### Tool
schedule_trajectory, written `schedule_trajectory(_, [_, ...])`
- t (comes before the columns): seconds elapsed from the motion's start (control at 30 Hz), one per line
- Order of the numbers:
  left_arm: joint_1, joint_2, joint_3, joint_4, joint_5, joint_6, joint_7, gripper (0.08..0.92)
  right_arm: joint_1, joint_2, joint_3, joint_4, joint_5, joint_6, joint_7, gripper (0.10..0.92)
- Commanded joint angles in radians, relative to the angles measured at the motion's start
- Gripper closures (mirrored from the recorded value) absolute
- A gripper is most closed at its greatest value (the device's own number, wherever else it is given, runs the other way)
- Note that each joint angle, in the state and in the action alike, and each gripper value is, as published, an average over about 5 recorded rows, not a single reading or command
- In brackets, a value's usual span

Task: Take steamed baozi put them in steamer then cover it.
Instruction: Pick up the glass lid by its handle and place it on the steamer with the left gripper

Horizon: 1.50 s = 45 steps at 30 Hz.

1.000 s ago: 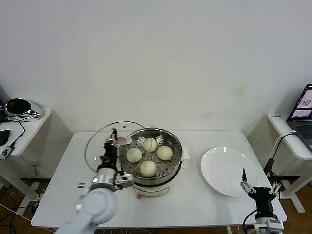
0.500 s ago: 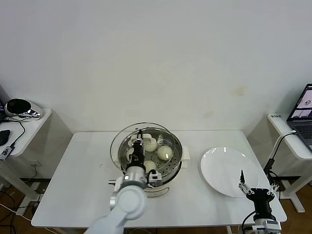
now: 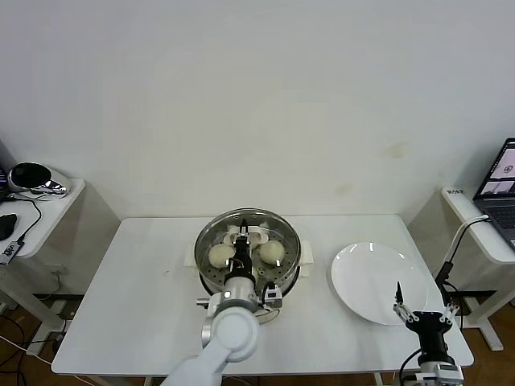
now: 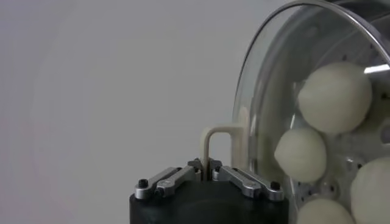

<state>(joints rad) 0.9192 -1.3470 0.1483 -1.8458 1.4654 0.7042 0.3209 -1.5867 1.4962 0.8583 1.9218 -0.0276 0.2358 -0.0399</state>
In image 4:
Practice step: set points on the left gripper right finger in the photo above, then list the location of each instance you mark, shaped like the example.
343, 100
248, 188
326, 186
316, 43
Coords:
246, 185

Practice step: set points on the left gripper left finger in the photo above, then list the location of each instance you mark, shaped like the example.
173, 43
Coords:
170, 181

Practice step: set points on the white steamed baozi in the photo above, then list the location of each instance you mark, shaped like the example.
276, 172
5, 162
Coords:
335, 97
323, 214
300, 155
371, 191

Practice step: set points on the perforated steel steamer basket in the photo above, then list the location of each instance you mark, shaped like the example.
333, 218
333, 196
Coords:
350, 39

